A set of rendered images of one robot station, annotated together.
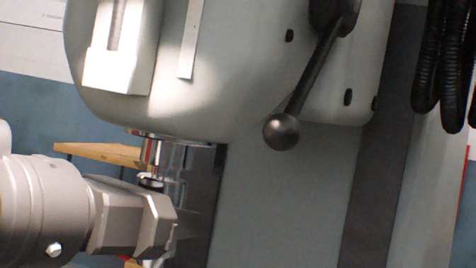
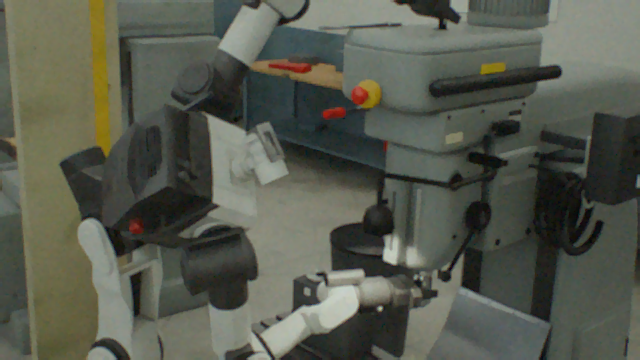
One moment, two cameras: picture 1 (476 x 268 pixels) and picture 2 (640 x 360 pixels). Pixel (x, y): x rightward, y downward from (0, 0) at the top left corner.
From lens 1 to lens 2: 137 cm
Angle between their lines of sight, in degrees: 30
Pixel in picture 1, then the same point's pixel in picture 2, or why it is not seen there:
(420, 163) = not seen: hidden behind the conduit
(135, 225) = (407, 298)
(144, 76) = (402, 257)
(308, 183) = (519, 253)
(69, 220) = (383, 300)
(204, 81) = (421, 258)
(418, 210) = (569, 269)
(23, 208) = (368, 299)
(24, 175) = (368, 288)
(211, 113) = (426, 266)
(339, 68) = (490, 233)
